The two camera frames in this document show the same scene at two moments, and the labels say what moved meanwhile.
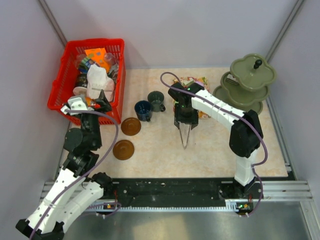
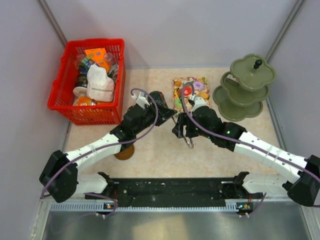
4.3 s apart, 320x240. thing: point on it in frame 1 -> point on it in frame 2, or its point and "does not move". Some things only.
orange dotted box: (98, 55) does not move
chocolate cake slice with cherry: (232, 79) does not move
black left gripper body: (92, 122) -> (161, 118)
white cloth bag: (97, 80) does not move
